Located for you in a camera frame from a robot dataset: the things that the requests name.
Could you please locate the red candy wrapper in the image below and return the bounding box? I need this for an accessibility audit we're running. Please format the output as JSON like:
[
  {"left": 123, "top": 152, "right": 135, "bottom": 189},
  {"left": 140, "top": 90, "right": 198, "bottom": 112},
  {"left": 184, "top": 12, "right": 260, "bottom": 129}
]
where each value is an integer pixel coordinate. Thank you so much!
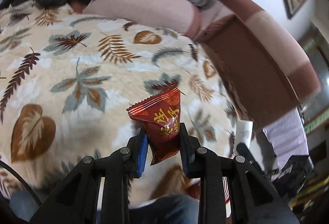
[{"left": 127, "top": 87, "right": 181, "bottom": 165}]

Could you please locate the red mesh trash basket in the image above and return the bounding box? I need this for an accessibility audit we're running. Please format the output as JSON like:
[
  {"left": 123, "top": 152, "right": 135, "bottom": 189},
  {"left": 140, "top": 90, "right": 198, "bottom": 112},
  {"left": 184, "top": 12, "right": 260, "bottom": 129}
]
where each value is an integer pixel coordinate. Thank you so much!
[{"left": 185, "top": 177, "right": 230, "bottom": 204}]

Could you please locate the white cloth covered table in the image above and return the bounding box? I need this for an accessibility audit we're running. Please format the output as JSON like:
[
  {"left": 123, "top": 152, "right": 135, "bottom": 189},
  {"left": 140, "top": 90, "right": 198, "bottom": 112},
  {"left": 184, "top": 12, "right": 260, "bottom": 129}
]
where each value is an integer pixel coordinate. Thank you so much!
[{"left": 263, "top": 108, "right": 309, "bottom": 169}]

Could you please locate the blue jeans leg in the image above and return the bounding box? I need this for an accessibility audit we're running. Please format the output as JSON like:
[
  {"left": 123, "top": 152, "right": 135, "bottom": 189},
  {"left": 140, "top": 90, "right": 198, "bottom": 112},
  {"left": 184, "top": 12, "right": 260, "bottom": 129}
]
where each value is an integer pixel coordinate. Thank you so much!
[{"left": 9, "top": 189, "right": 199, "bottom": 223}]

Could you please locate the leaf pattern plush blanket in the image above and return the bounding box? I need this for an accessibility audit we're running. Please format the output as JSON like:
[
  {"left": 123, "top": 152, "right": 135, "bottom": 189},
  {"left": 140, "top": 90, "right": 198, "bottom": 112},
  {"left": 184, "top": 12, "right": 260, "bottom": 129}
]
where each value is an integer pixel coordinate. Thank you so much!
[{"left": 1, "top": 1, "right": 240, "bottom": 189}]

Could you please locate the pink bolster pillow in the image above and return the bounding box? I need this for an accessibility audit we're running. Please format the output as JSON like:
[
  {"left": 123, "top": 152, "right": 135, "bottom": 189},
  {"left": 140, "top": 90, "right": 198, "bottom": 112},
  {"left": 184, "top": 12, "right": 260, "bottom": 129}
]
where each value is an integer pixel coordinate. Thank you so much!
[{"left": 70, "top": 0, "right": 201, "bottom": 39}]

